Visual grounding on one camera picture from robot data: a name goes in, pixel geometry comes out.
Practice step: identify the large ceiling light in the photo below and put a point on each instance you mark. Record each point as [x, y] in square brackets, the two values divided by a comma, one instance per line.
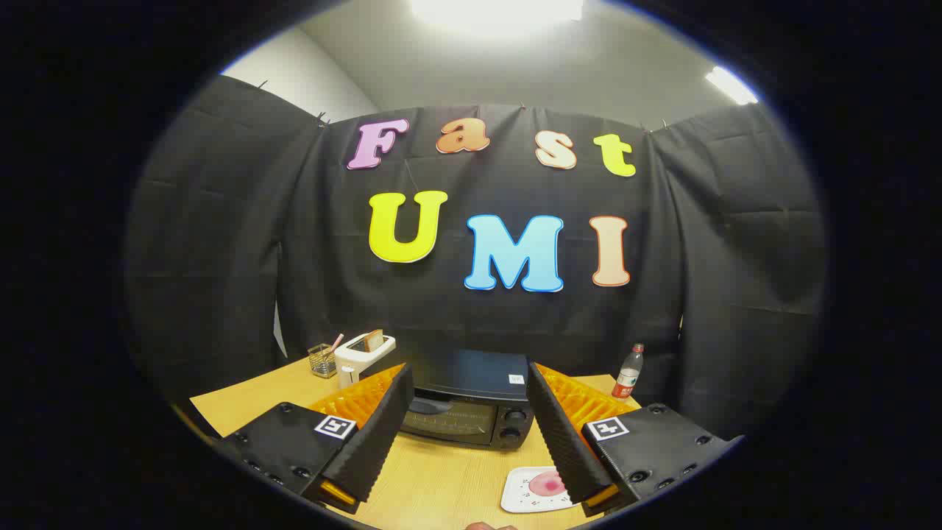
[497, 13]

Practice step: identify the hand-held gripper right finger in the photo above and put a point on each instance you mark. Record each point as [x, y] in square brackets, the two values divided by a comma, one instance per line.
[563, 434]

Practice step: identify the white bread toaster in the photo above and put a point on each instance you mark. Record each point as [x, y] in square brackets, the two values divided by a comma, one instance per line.
[357, 364]

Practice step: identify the white square plate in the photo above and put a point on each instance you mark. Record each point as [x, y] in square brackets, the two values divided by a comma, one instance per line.
[519, 497]

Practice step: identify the pink pen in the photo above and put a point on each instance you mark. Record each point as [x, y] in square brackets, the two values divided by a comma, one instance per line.
[335, 343]

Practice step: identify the red label water bottle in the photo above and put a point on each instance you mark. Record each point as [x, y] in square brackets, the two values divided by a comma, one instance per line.
[628, 375]

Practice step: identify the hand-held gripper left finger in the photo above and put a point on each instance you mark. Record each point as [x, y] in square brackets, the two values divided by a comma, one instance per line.
[383, 430]

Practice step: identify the black backdrop cloth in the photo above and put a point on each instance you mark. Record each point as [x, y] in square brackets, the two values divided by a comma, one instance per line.
[331, 294]

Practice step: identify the small ceiling light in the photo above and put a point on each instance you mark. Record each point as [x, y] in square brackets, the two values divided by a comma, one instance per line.
[731, 85]

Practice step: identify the round pink ham slice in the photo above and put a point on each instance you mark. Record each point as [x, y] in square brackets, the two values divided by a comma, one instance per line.
[544, 483]

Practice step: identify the black toaster oven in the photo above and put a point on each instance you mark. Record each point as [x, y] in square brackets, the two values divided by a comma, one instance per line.
[471, 375]

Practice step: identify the brown bread slice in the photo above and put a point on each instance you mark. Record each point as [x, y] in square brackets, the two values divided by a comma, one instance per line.
[374, 340]

